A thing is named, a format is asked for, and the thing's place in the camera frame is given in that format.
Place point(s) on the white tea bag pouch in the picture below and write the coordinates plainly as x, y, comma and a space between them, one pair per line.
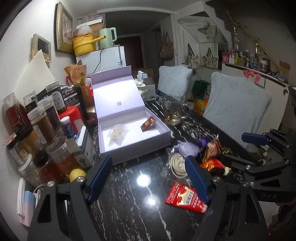
117, 134

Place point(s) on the near light blue chair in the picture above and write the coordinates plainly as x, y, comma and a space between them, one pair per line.
236, 105

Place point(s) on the brown powder jar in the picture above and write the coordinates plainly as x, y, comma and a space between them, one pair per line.
41, 124

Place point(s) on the small brown candy packet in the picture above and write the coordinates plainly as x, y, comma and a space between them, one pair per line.
147, 124

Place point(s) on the black printed box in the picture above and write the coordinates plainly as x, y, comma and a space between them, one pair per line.
73, 97

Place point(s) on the far light blue chair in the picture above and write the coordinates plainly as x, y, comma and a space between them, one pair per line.
174, 80

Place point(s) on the white mini fridge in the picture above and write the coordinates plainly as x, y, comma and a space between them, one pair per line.
103, 60

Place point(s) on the green electric kettle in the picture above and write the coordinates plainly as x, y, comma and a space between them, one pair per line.
110, 37

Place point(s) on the blue white carton box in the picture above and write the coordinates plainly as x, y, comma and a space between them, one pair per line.
84, 149

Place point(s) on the glass mug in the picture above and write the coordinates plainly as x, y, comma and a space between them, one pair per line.
175, 109

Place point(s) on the red green snack packet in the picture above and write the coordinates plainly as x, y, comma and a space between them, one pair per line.
214, 164

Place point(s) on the yellow lemon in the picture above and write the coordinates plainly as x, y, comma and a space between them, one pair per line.
75, 173

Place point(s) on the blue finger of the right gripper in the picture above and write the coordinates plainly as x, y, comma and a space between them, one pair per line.
255, 139

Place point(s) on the yellow pot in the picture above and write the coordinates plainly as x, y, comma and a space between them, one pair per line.
84, 44

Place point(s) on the white foam sheet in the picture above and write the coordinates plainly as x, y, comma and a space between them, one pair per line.
35, 78

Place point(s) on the brown cereal snack bag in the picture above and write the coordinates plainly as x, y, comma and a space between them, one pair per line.
214, 149

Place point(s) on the wall intercom panel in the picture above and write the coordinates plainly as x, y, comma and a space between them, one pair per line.
38, 43

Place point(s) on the framed picture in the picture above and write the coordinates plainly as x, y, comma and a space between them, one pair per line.
63, 29

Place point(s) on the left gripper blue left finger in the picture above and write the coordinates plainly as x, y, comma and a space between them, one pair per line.
96, 178

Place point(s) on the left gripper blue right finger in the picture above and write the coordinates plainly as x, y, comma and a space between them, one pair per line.
200, 179

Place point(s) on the light blue chair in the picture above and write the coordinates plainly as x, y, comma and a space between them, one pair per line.
174, 80
236, 105

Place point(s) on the brown paper snack bag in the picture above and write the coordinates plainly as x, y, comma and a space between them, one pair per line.
77, 76

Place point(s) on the purple sachet with tassel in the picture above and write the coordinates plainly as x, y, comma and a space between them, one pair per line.
190, 149

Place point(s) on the lavender gift box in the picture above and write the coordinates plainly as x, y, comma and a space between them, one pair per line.
118, 101

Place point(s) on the red plastic container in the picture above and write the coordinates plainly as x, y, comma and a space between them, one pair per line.
75, 117

